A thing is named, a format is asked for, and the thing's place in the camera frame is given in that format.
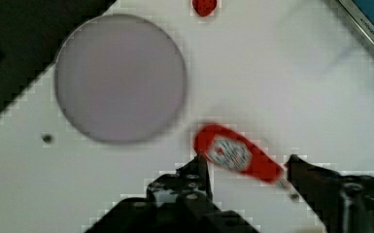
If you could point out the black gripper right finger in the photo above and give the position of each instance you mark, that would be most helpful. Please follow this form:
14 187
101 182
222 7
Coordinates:
344 204

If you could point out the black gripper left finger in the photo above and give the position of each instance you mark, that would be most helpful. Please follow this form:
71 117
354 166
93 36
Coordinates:
192 177

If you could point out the grey round plate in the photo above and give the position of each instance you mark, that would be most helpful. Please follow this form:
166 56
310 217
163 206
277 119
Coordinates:
120 79

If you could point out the red strawberry near plate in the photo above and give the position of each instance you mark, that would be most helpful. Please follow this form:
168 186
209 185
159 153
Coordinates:
204 7

